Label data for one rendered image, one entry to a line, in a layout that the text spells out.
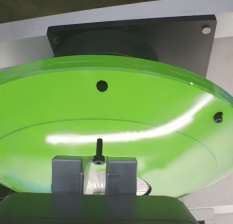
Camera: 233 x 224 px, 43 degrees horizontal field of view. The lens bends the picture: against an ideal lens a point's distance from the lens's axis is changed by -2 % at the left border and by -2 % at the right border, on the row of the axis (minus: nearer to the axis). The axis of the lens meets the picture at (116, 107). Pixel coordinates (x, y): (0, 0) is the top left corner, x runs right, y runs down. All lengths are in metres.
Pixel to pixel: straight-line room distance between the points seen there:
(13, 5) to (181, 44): 1.26
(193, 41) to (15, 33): 0.23
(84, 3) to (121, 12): 1.11
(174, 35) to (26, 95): 0.21
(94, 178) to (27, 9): 1.33
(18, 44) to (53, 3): 1.12
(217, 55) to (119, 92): 0.24
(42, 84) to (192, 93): 0.11
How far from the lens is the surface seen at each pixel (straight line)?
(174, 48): 0.39
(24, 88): 0.22
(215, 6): 0.38
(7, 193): 0.59
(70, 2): 1.50
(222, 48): 0.42
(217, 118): 0.25
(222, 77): 0.46
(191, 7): 0.38
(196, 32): 0.37
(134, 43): 0.36
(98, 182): 0.30
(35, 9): 1.56
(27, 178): 0.31
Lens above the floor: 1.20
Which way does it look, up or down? 34 degrees down
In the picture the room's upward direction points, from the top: 180 degrees counter-clockwise
